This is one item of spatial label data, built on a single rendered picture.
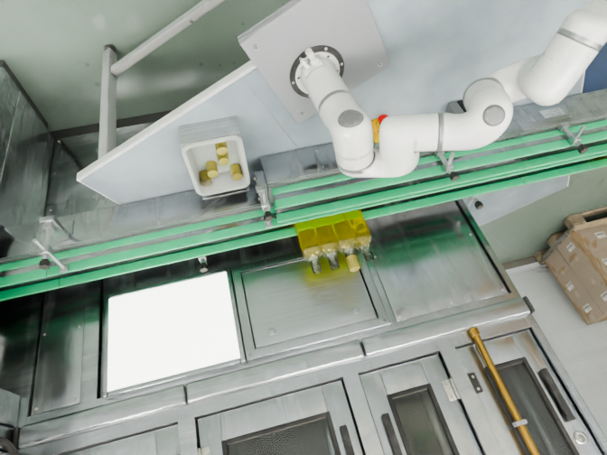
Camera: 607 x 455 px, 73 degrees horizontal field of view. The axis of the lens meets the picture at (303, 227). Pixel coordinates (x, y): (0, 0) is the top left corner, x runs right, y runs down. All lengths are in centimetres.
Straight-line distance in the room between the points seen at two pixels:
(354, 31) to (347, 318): 85
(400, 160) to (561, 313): 447
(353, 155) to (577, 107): 103
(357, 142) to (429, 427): 85
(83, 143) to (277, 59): 122
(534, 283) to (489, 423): 406
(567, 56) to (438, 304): 85
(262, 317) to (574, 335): 429
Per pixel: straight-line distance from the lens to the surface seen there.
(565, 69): 97
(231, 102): 124
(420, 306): 146
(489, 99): 94
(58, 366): 157
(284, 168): 134
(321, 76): 111
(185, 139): 123
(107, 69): 185
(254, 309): 139
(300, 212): 134
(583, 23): 97
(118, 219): 147
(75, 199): 191
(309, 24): 113
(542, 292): 536
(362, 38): 120
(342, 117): 97
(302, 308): 138
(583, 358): 523
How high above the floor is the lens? 173
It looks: 33 degrees down
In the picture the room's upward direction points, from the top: 163 degrees clockwise
